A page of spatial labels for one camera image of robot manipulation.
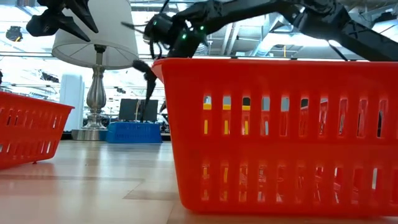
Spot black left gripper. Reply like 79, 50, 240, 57
26, 0, 99, 43

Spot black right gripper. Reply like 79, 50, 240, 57
132, 6, 212, 106

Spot blue slotted plastic basket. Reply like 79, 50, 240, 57
105, 121, 163, 144

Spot black computer monitor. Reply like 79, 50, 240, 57
118, 98, 159, 123

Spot white shade silver table lamp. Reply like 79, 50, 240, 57
52, 0, 140, 141

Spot black hanging ceiling fixture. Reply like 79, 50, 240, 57
5, 26, 24, 43

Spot white room pillar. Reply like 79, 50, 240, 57
59, 73, 85, 132

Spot red slotted plastic basket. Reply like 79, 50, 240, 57
151, 58, 398, 218
0, 91, 75, 171

